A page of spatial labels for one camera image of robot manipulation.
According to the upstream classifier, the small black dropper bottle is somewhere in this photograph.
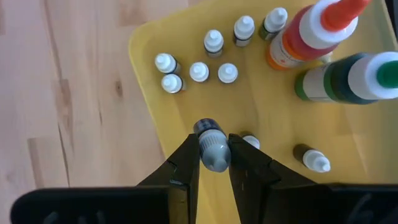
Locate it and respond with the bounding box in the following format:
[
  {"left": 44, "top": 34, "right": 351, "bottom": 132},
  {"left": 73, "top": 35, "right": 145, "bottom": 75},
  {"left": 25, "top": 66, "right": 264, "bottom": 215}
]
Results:
[{"left": 217, "top": 62, "right": 239, "bottom": 85}]

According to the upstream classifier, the large orange food coloring bottle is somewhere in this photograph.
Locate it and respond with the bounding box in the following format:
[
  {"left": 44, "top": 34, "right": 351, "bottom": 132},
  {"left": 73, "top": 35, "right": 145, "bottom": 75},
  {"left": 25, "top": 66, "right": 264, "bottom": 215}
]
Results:
[{"left": 266, "top": 0, "right": 373, "bottom": 72}]

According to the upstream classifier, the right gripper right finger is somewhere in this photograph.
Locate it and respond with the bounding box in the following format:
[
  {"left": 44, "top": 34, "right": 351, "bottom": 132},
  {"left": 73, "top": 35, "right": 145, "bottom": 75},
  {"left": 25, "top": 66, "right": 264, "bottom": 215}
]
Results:
[{"left": 228, "top": 133, "right": 282, "bottom": 224}]

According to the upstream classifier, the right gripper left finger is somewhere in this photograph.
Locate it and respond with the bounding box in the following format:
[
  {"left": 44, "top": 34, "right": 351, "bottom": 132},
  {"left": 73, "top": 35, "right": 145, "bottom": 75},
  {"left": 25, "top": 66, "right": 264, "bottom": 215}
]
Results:
[{"left": 136, "top": 133, "right": 201, "bottom": 224}]

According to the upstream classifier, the yellow translucent plastic tray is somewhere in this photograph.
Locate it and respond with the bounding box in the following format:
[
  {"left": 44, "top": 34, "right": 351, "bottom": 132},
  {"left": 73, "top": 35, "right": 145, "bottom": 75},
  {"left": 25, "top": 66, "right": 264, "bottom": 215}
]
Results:
[{"left": 127, "top": 0, "right": 398, "bottom": 224}]

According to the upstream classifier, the large green food coloring bottle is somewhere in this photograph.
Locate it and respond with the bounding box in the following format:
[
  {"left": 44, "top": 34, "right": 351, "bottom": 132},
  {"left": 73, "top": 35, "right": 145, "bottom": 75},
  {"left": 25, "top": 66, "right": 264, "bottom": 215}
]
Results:
[{"left": 294, "top": 51, "right": 398, "bottom": 106}]

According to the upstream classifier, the small blue dropper bottle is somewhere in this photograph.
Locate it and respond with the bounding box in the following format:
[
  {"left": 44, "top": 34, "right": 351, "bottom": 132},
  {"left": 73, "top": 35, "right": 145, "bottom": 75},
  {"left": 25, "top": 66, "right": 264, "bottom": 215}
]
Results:
[{"left": 192, "top": 117, "right": 233, "bottom": 174}]

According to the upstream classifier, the small white black-label dropper bottle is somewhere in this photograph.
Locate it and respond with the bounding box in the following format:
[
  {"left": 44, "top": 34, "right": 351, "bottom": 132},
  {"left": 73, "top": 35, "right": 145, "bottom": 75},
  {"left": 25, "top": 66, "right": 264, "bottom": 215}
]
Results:
[{"left": 154, "top": 52, "right": 182, "bottom": 75}]

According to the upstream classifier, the small white-capped dropper bottle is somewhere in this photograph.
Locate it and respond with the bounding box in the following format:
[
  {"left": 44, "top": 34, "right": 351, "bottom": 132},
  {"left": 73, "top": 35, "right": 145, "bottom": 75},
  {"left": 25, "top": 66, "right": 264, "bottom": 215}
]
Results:
[
  {"left": 258, "top": 6, "right": 289, "bottom": 42},
  {"left": 160, "top": 73, "right": 187, "bottom": 95},
  {"left": 203, "top": 29, "right": 225, "bottom": 58},
  {"left": 233, "top": 14, "right": 256, "bottom": 48}
]

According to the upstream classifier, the small brown dropper bottle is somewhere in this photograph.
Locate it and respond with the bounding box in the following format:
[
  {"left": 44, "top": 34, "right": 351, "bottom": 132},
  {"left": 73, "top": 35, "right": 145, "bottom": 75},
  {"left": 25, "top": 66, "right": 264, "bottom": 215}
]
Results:
[{"left": 292, "top": 142, "right": 332, "bottom": 174}]

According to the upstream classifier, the small dark red dropper bottle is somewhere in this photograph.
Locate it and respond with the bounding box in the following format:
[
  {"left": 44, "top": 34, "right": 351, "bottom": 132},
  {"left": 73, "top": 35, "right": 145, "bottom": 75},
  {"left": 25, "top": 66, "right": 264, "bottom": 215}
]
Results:
[{"left": 188, "top": 61, "right": 211, "bottom": 83}]

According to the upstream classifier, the small green dropper bottle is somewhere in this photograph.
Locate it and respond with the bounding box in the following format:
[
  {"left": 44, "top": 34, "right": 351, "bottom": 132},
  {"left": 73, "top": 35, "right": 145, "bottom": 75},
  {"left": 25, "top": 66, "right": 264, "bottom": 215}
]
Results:
[{"left": 239, "top": 132, "right": 261, "bottom": 150}]

